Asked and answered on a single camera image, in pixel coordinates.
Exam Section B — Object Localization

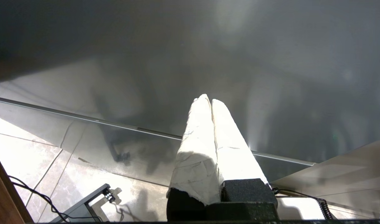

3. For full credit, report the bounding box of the brown wooden furniture panel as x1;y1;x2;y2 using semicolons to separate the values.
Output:
0;146;34;224

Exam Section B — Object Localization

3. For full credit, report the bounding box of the stainless steel appliance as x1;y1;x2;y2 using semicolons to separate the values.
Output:
0;0;380;187

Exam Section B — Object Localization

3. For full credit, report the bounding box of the thin black floor cable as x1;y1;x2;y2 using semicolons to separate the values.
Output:
9;175;103;223

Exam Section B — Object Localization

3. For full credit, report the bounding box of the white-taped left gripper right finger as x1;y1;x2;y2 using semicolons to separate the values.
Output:
212;99;278;207

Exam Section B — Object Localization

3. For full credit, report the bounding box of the beige cabinet panel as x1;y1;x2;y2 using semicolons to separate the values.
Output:
271;137;380;216

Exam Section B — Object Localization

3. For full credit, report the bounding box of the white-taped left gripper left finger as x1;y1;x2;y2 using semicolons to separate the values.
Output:
167;94;223;221

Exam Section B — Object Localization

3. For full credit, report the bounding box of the grey metal stand leg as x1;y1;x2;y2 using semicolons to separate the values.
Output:
51;184;116;223

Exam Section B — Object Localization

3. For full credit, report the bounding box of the black coiled cable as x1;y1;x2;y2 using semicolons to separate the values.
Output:
272;188;333;220

